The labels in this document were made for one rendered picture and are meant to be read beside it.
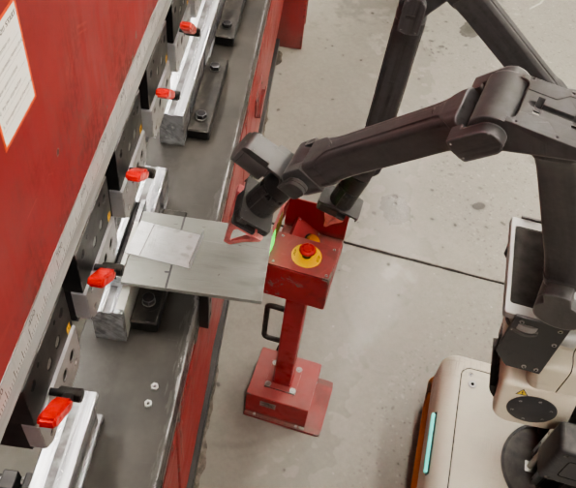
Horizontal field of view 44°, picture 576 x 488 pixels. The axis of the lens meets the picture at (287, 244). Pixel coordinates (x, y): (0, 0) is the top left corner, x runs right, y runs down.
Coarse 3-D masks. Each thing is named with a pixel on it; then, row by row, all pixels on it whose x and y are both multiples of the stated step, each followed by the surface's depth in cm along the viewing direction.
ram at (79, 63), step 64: (0, 0) 61; (64, 0) 77; (128, 0) 102; (64, 64) 79; (128, 64) 107; (64, 128) 82; (0, 192) 67; (64, 192) 86; (0, 256) 69; (0, 320) 71; (0, 384) 74
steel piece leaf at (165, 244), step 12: (156, 228) 141; (168, 228) 142; (156, 240) 139; (168, 240) 140; (180, 240) 140; (192, 240) 140; (144, 252) 137; (156, 252) 138; (168, 252) 138; (180, 252) 138; (192, 252) 138; (180, 264) 136
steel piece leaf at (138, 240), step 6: (144, 222) 142; (138, 228) 141; (144, 228) 141; (150, 228) 141; (138, 234) 140; (144, 234) 140; (132, 240) 139; (138, 240) 139; (144, 240) 139; (132, 246) 138; (138, 246) 138; (126, 252) 137; (132, 252) 137; (138, 252) 137
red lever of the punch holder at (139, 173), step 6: (132, 168) 109; (138, 168) 110; (144, 168) 112; (150, 168) 115; (126, 174) 107; (132, 174) 107; (138, 174) 107; (144, 174) 110; (150, 174) 115; (132, 180) 107; (138, 180) 108
